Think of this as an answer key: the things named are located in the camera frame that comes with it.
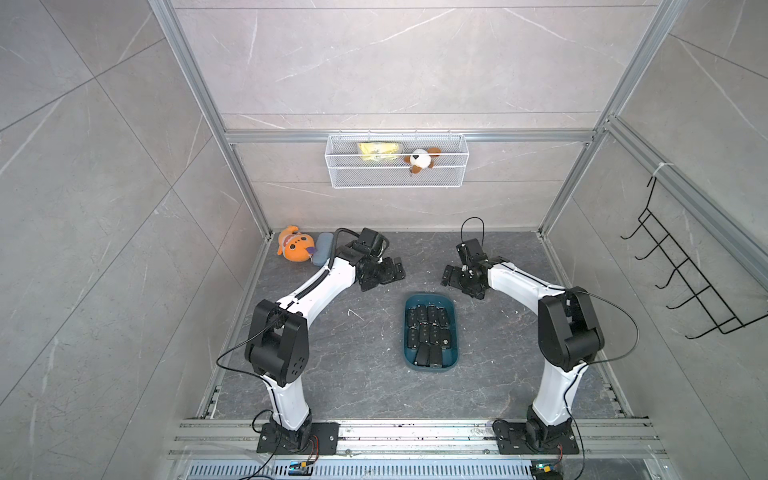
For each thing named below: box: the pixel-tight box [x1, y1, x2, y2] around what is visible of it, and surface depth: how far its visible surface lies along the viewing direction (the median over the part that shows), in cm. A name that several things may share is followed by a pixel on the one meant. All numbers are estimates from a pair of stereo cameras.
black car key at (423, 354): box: [414, 341, 431, 367], surface depth 88 cm
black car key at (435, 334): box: [430, 324, 440, 345], surface depth 92 cm
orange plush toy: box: [277, 225, 316, 262], surface depth 107 cm
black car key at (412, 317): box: [407, 307, 418, 329], surface depth 97 cm
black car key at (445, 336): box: [440, 328, 451, 349], surface depth 91 cm
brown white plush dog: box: [404, 147, 442, 174], surface depth 87 cm
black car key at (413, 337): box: [407, 325, 419, 349], surface depth 92 cm
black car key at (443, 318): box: [437, 308, 449, 329], surface depth 95 cm
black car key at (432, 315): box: [427, 306, 437, 326], surface depth 97 cm
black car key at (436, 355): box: [430, 344, 442, 368], surface depth 89 cm
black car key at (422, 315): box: [416, 304, 429, 325], surface depth 97 cm
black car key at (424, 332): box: [419, 322, 430, 344], surface depth 92 cm
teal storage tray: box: [403, 292, 459, 373], surface depth 92 cm
